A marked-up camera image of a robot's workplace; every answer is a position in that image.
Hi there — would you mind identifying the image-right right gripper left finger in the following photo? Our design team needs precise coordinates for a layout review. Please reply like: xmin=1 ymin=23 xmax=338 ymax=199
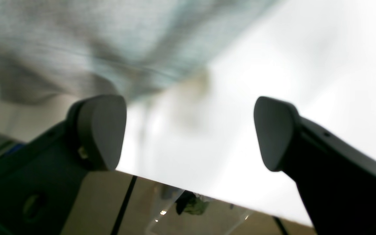
xmin=0 ymin=95 xmax=127 ymax=235

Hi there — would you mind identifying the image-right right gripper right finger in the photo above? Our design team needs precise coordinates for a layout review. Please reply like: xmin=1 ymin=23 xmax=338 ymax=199
xmin=254 ymin=96 xmax=376 ymax=235

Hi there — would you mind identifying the grey t-shirt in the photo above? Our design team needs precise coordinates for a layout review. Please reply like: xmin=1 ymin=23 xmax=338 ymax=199
xmin=0 ymin=0 xmax=278 ymax=104

